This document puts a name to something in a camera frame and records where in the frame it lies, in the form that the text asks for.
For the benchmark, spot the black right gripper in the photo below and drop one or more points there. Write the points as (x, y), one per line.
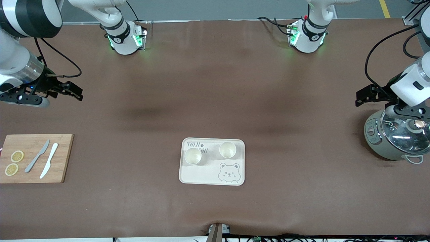
(48, 85)

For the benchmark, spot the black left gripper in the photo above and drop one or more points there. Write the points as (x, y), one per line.
(380, 93)

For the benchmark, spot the white plastic cup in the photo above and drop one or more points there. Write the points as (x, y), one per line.
(193, 157)
(227, 150)

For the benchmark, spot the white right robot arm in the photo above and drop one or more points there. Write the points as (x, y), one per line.
(117, 40)

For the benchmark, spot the cream tray with bear print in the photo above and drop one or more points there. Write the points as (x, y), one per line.
(208, 174)

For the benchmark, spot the glass pot lid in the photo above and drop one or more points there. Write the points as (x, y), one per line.
(396, 134)

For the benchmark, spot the grey-green electric cooking pot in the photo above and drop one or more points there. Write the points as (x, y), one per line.
(379, 148)

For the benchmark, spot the bamboo cutting board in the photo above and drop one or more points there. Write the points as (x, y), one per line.
(62, 148)

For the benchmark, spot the grey plastic knife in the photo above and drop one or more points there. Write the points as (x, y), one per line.
(37, 156)

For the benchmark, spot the white plastic knife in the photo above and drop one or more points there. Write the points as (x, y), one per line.
(49, 160)

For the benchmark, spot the yellow lemon slice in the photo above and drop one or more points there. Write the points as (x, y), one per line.
(11, 169)
(17, 156)

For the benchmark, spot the brown table cover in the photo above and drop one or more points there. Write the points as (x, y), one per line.
(215, 84)

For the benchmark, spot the aluminium frame post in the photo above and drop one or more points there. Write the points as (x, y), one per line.
(411, 20)

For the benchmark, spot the metal table edge bracket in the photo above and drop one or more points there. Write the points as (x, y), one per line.
(216, 233)

